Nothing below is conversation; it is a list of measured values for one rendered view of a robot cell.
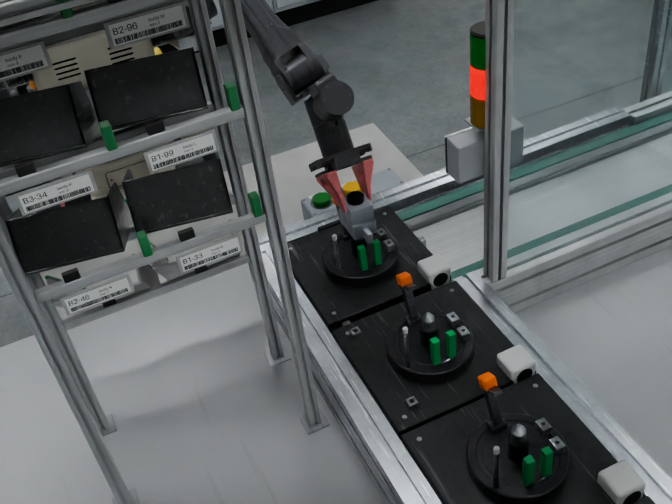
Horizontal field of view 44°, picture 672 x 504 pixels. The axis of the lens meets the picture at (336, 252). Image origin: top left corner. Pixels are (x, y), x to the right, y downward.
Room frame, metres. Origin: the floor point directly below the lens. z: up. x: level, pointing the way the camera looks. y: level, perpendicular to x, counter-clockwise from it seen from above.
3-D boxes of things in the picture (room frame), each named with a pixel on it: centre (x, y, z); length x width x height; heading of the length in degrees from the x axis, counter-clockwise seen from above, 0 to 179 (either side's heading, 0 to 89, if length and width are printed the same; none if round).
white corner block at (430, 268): (1.08, -0.17, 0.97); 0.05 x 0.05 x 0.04; 19
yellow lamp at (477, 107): (1.09, -0.26, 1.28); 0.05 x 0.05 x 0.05
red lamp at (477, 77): (1.09, -0.26, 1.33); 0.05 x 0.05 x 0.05
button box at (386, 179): (1.37, -0.05, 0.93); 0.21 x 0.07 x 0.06; 109
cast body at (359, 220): (1.14, -0.05, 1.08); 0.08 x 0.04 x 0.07; 19
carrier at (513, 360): (0.90, -0.13, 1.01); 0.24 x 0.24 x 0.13; 19
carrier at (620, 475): (0.67, -0.21, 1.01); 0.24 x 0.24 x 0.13; 19
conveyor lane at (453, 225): (1.22, -0.33, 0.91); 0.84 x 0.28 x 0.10; 109
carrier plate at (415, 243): (1.14, -0.04, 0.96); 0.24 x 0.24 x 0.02; 19
